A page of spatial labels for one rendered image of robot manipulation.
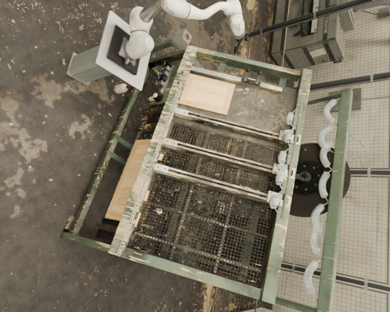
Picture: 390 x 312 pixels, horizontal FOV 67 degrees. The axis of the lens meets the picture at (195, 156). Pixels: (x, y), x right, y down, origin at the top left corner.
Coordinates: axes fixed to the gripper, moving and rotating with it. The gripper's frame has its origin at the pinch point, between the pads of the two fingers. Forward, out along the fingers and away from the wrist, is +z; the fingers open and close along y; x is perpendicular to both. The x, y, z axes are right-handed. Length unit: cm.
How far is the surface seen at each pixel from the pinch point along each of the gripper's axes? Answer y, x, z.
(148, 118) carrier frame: -99, 71, 60
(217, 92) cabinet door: -38, 8, 35
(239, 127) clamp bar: -58, -33, 24
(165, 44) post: -23, 84, 28
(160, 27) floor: 11, 152, 100
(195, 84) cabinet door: -43, 31, 32
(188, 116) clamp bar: -75, 12, 15
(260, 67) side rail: 11, -10, 53
